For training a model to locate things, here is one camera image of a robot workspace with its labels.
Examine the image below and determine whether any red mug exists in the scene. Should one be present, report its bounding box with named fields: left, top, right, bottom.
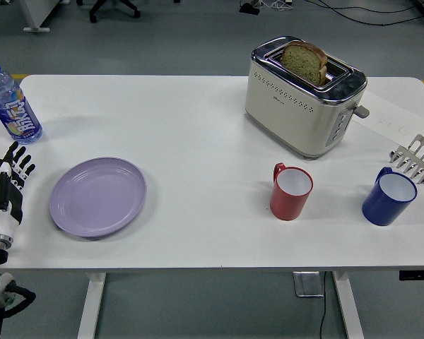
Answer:
left=270, top=162, right=314, bottom=221

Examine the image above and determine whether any purple plate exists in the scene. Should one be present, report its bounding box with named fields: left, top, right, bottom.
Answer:
left=49, top=157, right=148, bottom=238

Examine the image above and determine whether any silver metal floor box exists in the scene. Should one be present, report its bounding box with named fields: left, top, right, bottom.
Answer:
left=292, top=270, right=323, bottom=298

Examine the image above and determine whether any white desk foot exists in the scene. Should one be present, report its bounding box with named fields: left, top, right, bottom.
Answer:
left=23, top=0, right=63, bottom=35

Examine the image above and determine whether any black table control panel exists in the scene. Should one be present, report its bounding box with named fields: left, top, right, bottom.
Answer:
left=399, top=270, right=424, bottom=282

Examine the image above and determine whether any large brown bread slice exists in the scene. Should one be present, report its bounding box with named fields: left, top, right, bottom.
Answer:
left=280, top=40, right=329, bottom=85

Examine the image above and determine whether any blue mug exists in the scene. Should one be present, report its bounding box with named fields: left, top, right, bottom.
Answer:
left=362, top=167, right=418, bottom=227

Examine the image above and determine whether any silver metal toast rack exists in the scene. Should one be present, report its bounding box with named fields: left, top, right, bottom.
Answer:
left=389, top=133, right=424, bottom=185

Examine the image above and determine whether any blue drink bottle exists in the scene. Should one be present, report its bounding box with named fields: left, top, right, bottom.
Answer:
left=0, top=58, right=43, bottom=145

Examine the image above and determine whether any black office chair base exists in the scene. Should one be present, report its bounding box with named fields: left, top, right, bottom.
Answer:
left=76, top=0, right=141, bottom=24

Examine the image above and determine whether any cream steel toaster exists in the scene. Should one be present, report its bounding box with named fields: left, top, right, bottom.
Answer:
left=245, top=35, right=370, bottom=159

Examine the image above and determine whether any white table leg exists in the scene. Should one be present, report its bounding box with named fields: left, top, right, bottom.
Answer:
left=76, top=272, right=107, bottom=339
left=331, top=270, right=365, bottom=339

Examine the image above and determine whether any white paper sheet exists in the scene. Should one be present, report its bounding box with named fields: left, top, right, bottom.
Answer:
left=353, top=86, right=424, bottom=142

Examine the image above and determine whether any black floor device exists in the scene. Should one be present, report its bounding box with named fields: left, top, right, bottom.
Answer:
left=238, top=1, right=261, bottom=16

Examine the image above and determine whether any long black floor cable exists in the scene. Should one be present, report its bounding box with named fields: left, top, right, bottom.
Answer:
left=317, top=0, right=424, bottom=28

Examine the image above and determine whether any black power cable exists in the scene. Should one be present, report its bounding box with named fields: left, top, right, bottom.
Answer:
left=319, top=271, right=330, bottom=339

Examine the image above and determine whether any white cable bundle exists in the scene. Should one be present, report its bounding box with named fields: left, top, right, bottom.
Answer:
left=260, top=0, right=294, bottom=11

